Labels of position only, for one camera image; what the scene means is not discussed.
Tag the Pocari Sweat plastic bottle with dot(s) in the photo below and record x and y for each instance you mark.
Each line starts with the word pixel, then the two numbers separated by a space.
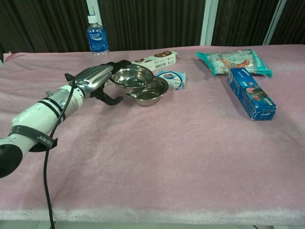
pixel 97 40

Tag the pink fleece table cloth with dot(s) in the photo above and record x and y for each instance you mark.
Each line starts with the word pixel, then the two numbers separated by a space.
pixel 166 155

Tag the long white cookie box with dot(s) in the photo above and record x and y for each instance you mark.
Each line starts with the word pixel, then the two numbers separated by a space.
pixel 162 59

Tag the white frame post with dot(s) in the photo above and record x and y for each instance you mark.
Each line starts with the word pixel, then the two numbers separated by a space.
pixel 94 8
pixel 274 23
pixel 208 21

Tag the blue Oreo box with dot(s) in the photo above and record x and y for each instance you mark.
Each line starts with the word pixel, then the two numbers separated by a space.
pixel 250 95

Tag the teal snack bag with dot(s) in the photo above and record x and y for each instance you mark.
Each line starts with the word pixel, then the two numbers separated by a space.
pixel 238 62

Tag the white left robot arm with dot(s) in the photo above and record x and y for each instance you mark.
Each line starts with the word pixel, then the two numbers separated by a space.
pixel 45 114

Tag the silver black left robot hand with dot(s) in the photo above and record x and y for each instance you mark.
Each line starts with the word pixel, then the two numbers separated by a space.
pixel 95 77

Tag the small blue white packet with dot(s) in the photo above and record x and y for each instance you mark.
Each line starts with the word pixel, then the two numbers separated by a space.
pixel 177 80

